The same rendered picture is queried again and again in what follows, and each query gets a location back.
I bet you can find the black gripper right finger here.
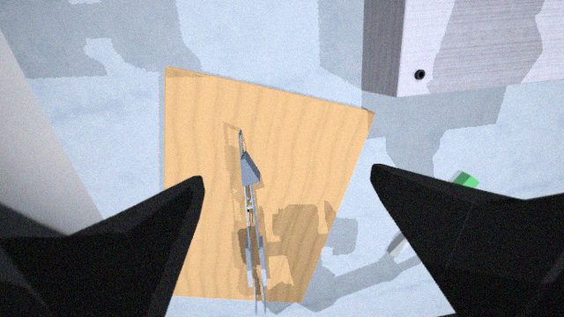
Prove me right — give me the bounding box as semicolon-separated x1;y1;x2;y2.
369;164;564;317

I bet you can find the light wooden board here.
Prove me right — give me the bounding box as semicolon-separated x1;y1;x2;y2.
164;67;375;303

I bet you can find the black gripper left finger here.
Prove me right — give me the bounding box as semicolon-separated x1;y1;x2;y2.
0;175;205;317

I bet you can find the green-handled screwdriver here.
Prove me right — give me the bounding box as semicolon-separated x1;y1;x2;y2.
388;172;480;257

